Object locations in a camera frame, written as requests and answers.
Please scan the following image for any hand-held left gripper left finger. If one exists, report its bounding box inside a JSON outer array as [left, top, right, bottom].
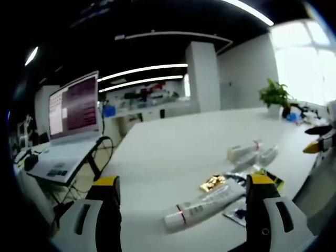
[[51, 176, 122, 252]]

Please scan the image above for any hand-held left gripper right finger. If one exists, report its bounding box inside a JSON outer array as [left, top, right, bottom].
[[245, 174, 316, 252]]

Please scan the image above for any black yellow skincare box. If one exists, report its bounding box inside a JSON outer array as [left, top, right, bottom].
[[264, 171, 286, 191]]

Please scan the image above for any blue white skincare sachet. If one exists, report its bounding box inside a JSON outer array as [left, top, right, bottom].
[[222, 201, 247, 226]]

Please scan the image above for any gold foil skincare packet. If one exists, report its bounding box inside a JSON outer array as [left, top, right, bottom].
[[199, 174, 228, 193]]

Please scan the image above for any white skincare tube red band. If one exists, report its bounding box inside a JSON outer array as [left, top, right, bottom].
[[164, 183, 247, 233]]

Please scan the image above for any blue storage bin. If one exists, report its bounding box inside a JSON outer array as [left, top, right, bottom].
[[102, 106, 117, 118]]

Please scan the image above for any potted green plant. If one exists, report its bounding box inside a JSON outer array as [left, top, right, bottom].
[[258, 78, 294, 119]]

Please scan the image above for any black computer mouse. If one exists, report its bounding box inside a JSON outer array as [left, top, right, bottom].
[[24, 155, 39, 171]]

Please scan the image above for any open white laptop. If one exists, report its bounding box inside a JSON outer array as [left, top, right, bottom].
[[26, 70, 103, 184]]

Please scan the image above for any white lab bench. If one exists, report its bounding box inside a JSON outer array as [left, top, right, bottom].
[[101, 99, 195, 137]]

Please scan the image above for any black cable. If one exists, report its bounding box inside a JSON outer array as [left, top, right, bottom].
[[56, 181, 87, 208]]

